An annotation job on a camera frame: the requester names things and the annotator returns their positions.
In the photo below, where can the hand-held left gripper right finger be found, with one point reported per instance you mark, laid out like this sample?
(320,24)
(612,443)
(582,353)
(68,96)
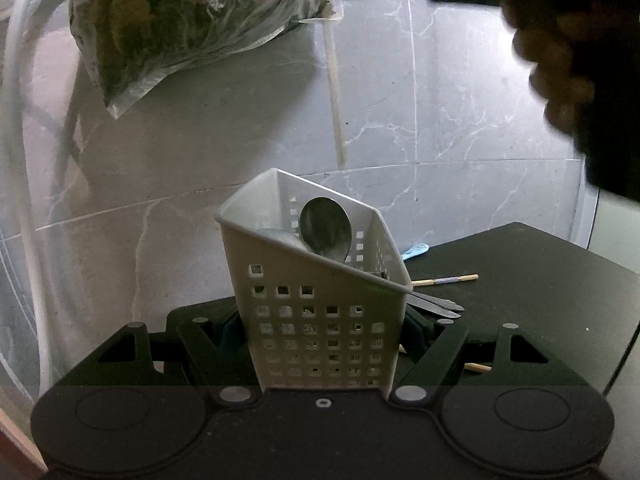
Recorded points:
(417,332)

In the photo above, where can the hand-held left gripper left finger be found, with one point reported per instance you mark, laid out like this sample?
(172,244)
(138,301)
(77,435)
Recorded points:
(230,330)

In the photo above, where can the steel table knife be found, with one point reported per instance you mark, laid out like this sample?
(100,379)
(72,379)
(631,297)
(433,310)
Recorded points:
(445,304)

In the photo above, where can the white perforated utensil basket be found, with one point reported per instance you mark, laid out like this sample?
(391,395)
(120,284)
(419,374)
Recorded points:
(240,250)

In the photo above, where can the blue and white plastic spoon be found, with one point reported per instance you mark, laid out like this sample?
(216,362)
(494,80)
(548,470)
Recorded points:
(417,250)

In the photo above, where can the plain wooden chopstick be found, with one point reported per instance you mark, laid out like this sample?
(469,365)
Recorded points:
(335,90)
(477,367)

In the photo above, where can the large steel spoon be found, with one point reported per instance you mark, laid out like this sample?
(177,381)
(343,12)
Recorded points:
(325,230)

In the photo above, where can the person's right hand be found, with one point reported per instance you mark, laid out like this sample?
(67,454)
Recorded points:
(545,50)

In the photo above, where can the purple-banded wooden chopstick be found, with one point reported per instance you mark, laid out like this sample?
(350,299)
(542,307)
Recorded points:
(445,280)

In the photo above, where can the plastic bag of dried herbs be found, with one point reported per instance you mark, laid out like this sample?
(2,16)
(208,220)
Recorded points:
(150,25)

